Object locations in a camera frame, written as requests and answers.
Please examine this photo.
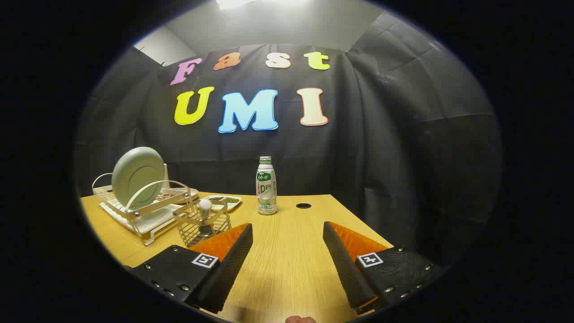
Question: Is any white divided tray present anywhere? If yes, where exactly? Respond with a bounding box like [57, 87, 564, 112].
[200, 195, 242, 213]

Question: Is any metal wire basket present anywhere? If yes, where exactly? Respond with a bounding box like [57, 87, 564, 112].
[173, 200, 232, 248]

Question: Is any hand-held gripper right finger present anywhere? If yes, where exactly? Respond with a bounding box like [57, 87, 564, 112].
[323, 221, 444, 314]

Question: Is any black backdrop cloth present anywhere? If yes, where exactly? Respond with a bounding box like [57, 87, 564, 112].
[74, 11, 503, 270]

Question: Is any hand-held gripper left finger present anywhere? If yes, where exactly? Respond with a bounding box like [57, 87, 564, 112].
[128, 223, 253, 314]

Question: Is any white wire dish rack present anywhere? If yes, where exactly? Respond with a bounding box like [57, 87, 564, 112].
[92, 173, 200, 246]

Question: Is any white drip tray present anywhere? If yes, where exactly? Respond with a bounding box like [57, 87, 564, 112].
[100, 202, 184, 238]

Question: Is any white spoon with checkered handle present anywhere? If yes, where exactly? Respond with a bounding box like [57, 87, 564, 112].
[199, 199, 214, 236]

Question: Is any white drink bottle green cap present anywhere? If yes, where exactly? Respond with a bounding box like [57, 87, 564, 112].
[256, 156, 278, 215]

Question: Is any pale green plate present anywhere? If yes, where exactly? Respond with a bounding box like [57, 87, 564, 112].
[111, 147, 165, 209]

